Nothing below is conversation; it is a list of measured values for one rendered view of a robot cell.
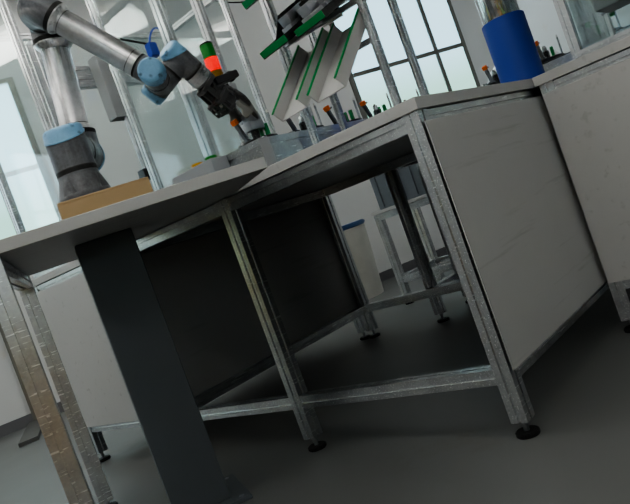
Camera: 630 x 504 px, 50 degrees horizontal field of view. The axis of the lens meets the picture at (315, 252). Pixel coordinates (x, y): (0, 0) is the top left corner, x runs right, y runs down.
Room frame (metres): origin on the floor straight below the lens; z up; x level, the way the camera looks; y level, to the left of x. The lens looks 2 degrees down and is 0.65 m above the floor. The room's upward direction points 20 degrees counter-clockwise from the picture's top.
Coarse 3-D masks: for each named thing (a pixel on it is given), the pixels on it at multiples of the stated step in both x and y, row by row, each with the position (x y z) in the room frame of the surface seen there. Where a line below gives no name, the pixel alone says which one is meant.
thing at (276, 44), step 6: (288, 6) 2.20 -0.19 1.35; (300, 18) 2.05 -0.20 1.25; (300, 24) 2.04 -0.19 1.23; (276, 30) 2.15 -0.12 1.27; (288, 30) 2.01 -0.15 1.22; (294, 30) 2.02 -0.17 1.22; (276, 36) 2.14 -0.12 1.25; (282, 36) 2.00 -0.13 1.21; (288, 36) 2.00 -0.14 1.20; (276, 42) 2.02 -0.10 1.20; (282, 42) 2.01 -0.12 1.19; (270, 48) 2.05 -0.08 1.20; (276, 48) 2.04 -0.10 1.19; (264, 54) 2.08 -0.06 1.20; (270, 54) 2.07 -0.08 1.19
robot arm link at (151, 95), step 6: (168, 72) 2.09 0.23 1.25; (174, 72) 2.09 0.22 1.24; (174, 78) 2.10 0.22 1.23; (180, 78) 2.12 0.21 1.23; (144, 84) 2.10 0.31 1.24; (168, 84) 2.05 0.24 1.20; (174, 84) 2.11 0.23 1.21; (144, 90) 2.09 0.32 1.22; (150, 90) 2.06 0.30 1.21; (162, 90) 2.05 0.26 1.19; (168, 90) 2.09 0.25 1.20; (150, 96) 2.08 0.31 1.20; (156, 96) 2.09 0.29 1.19; (162, 96) 2.10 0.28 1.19; (156, 102) 2.11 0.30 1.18; (162, 102) 2.12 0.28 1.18
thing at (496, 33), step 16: (512, 16) 2.41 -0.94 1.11; (496, 32) 2.43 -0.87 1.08; (512, 32) 2.41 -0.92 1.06; (528, 32) 2.43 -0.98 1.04; (496, 48) 2.45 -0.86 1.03; (512, 48) 2.41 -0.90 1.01; (528, 48) 2.41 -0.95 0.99; (496, 64) 2.48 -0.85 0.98; (512, 64) 2.42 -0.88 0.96; (528, 64) 2.41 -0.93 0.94; (512, 80) 2.43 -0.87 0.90
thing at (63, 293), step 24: (72, 264) 2.74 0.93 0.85; (48, 288) 2.91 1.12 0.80; (72, 288) 2.78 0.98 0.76; (48, 312) 2.96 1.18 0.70; (72, 312) 2.83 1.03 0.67; (96, 312) 2.71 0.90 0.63; (72, 336) 2.88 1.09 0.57; (96, 336) 2.76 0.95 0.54; (72, 360) 2.92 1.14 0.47; (96, 360) 2.80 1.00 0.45; (72, 384) 2.97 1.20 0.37; (96, 384) 2.85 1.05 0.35; (120, 384) 2.73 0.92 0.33; (96, 408) 2.89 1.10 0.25; (120, 408) 2.77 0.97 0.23; (96, 432) 3.01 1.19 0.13
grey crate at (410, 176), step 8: (400, 168) 4.12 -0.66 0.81; (408, 168) 4.07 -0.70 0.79; (416, 168) 4.05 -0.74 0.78; (376, 176) 4.24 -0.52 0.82; (384, 176) 4.20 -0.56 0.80; (400, 176) 4.13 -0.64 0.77; (408, 176) 4.10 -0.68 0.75; (416, 176) 4.06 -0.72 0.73; (376, 184) 4.24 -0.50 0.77; (384, 184) 4.22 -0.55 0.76; (408, 184) 4.11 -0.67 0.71; (416, 184) 4.07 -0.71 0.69; (376, 192) 4.27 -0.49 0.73; (384, 192) 4.23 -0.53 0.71; (408, 192) 4.12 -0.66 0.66; (416, 192) 4.08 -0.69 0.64; (424, 192) 4.05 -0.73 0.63; (384, 200) 4.24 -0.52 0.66; (392, 200) 4.21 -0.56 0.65; (384, 208) 4.26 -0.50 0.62
